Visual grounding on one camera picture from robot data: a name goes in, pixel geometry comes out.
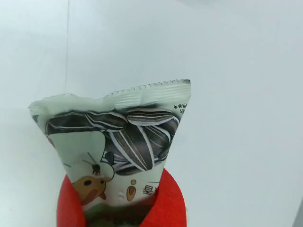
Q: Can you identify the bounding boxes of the green sunflower seed snack packet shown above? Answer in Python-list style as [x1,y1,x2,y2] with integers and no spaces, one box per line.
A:
[28,79,192,227]

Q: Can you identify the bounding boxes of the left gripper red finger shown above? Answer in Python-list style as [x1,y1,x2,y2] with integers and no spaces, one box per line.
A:
[139,169,188,227]
[56,175,87,227]

